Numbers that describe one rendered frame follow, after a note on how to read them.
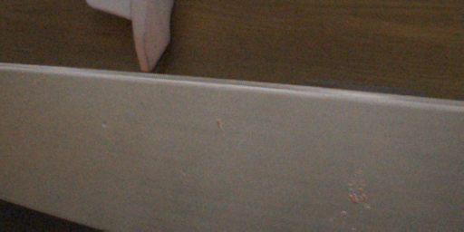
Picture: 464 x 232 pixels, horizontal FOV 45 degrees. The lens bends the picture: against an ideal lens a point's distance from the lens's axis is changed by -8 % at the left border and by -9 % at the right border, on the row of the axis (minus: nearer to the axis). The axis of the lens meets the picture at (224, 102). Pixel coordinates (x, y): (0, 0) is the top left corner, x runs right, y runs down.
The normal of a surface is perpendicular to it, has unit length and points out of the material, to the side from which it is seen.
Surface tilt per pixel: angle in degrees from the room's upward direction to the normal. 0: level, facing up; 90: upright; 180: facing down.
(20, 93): 90
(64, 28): 95
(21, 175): 90
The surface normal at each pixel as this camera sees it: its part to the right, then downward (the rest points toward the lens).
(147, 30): 0.38, 0.38
